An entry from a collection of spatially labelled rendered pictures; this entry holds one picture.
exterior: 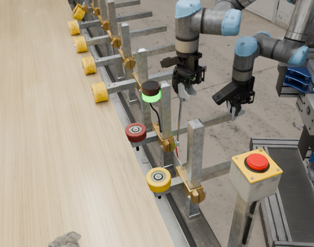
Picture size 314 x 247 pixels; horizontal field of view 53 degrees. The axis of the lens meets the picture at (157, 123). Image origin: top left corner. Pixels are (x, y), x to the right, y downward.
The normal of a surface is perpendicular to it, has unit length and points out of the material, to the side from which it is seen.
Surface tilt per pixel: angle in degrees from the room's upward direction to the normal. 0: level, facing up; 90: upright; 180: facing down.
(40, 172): 0
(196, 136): 90
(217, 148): 0
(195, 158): 90
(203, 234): 0
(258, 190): 90
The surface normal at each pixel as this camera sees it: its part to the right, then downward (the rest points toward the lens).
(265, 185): 0.34, 0.59
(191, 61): -0.76, 0.44
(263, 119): -0.04, -0.77
